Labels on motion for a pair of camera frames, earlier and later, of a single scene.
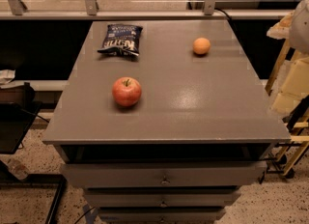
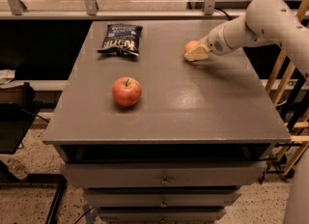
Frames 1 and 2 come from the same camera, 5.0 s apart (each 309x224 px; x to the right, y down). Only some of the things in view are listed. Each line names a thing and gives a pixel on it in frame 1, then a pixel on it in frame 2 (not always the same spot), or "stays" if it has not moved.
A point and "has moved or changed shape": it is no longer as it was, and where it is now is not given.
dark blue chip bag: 122,40 stays
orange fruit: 201,45 has moved or changed shape
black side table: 17,113 stays
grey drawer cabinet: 201,131 stays
